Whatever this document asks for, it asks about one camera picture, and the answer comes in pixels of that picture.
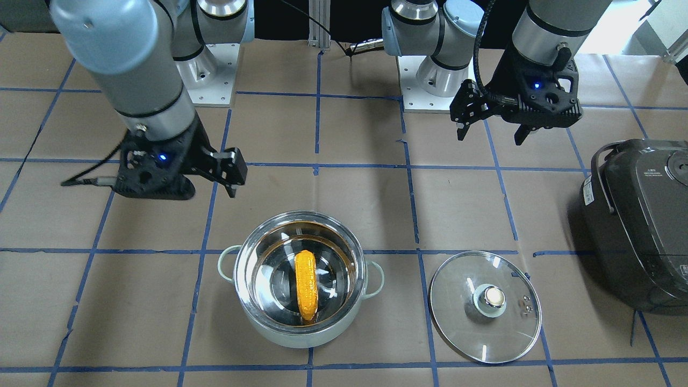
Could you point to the yellow toy corn cob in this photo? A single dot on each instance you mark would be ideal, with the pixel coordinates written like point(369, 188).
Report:
point(306, 284)

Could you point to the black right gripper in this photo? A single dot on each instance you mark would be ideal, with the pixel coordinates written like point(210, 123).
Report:
point(194, 144)

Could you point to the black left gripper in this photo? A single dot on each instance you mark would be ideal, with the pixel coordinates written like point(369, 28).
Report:
point(505, 73)

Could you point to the glass pot lid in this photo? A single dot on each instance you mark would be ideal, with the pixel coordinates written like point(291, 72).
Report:
point(485, 307)

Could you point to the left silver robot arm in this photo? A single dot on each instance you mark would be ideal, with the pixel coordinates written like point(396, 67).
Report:
point(447, 36)

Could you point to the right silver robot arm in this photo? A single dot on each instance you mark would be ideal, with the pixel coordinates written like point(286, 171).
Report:
point(133, 50)

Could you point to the aluminium frame post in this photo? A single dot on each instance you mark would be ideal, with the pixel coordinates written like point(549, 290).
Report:
point(319, 24)

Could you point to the black rice cooker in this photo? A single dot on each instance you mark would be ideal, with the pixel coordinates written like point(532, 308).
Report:
point(634, 204)

